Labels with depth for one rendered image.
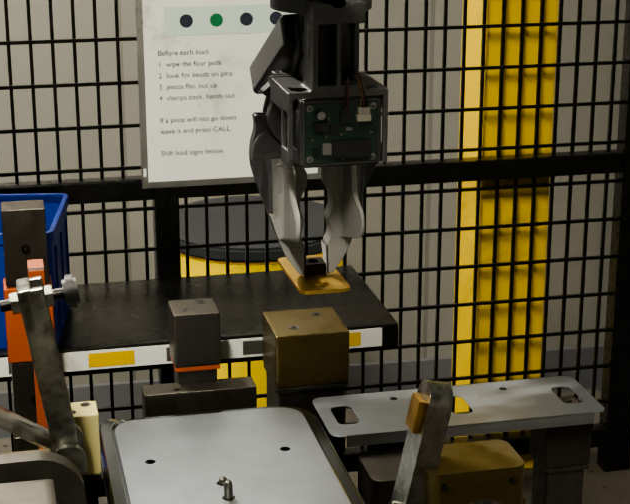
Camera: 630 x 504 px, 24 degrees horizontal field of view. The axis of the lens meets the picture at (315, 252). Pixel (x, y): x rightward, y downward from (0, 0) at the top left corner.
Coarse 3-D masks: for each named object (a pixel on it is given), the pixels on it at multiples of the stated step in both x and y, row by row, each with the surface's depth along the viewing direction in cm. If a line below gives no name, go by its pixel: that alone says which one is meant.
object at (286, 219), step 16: (272, 160) 105; (272, 176) 106; (288, 176) 104; (304, 176) 106; (272, 192) 106; (288, 192) 104; (288, 208) 105; (272, 224) 107; (288, 224) 105; (288, 240) 106; (288, 256) 108; (304, 256) 108; (304, 272) 108
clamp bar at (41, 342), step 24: (24, 288) 119; (48, 288) 121; (72, 288) 120; (24, 312) 119; (48, 312) 120; (48, 336) 120; (48, 360) 121; (48, 384) 122; (48, 408) 122; (72, 432) 123
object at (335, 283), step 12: (288, 264) 112; (312, 264) 109; (324, 264) 109; (288, 276) 109; (300, 276) 109; (312, 276) 109; (324, 276) 109; (336, 276) 109; (300, 288) 106; (312, 288) 106; (324, 288) 106; (336, 288) 106; (348, 288) 106
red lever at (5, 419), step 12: (0, 408) 123; (0, 420) 123; (12, 420) 123; (24, 420) 124; (12, 432) 123; (24, 432) 123; (36, 432) 124; (48, 432) 125; (36, 444) 124; (48, 444) 124
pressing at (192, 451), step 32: (160, 416) 148; (192, 416) 147; (224, 416) 147; (256, 416) 147; (288, 416) 147; (128, 448) 140; (160, 448) 140; (192, 448) 140; (224, 448) 140; (256, 448) 140; (320, 448) 140; (128, 480) 134; (160, 480) 134; (192, 480) 134; (256, 480) 134; (288, 480) 134; (320, 480) 134
